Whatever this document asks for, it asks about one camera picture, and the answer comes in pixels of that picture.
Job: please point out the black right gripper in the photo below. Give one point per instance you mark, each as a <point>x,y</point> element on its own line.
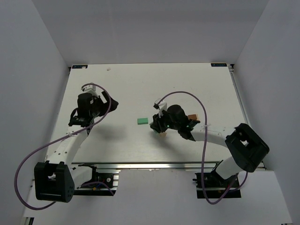
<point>159,123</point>

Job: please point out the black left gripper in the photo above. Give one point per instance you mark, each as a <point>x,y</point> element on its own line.
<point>104,100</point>

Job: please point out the brown wooden block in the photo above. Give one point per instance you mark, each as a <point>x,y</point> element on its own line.
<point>193,117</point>

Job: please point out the green rectangular block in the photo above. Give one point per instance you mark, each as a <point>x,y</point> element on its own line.
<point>142,121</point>

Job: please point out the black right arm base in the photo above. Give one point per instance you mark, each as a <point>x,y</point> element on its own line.
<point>215,188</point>

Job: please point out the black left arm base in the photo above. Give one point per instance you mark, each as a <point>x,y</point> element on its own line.
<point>91,180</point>

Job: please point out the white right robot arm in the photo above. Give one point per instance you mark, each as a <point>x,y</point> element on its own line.
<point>246,147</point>

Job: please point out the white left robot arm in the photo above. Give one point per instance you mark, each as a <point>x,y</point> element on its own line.
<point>55,178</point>

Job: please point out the blue table corner label left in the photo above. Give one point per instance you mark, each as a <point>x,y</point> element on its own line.
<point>79,67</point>

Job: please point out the blue table corner label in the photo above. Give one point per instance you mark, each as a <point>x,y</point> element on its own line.
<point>79,67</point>
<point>218,64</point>

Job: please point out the blue table corner label right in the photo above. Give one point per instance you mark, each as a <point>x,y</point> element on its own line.
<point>218,64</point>

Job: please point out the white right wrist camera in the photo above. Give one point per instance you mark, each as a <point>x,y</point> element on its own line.
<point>161,106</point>

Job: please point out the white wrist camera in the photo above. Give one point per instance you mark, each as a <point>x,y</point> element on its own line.
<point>90,89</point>
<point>161,106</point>

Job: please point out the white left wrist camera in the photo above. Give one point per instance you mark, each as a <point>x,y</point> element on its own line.
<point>90,89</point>

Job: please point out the aluminium table edge rail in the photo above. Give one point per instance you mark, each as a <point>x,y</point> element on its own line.
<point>150,166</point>

